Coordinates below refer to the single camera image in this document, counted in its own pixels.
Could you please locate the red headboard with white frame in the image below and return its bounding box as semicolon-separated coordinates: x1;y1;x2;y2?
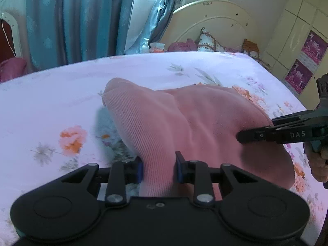
0;12;23;64

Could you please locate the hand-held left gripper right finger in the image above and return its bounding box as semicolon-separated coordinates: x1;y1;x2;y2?
175;151;258;207

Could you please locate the pink crumpled cloth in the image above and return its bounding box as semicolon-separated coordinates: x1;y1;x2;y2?
167;38;198;53

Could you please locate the grey-blue curtain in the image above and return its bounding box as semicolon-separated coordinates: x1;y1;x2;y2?
148;0;192;44

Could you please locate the white cable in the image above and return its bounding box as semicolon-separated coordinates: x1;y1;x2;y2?
1;17;16;57

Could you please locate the orange patterned container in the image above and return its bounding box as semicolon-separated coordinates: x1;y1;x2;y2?
150;42;165;53

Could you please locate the white patterned pillow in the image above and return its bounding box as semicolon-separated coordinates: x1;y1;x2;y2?
197;27;235;53

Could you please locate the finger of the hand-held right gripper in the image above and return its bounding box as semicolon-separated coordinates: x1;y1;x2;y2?
271;110;319;127
235;124;321;144

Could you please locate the white floral bed sheet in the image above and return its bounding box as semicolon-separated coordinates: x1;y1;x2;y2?
0;51;328;246

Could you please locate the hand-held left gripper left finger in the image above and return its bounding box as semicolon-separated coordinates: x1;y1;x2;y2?
61;156;143;207

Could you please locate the pink wall poster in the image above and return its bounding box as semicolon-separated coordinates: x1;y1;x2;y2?
284;59;314;94
301;30;328;66

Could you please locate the person's right hand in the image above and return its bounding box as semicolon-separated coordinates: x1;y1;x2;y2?
303;142;328;183

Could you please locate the brown patterned pillow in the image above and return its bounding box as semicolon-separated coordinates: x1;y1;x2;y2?
241;38;261;57

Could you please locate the window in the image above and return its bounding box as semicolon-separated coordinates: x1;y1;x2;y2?
125;0;168;55

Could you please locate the pink pillow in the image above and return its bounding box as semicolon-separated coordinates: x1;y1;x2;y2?
0;57;28;83

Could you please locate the teal patterned curtain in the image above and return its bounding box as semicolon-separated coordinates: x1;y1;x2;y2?
25;0;137;68

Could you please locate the pink knit sweater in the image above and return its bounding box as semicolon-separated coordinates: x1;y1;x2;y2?
102;77;295;203

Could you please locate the cream wardrobe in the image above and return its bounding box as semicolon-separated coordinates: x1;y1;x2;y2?
259;0;328;109

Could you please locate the cream wooden headboard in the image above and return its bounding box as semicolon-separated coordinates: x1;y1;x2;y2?
159;0;260;57

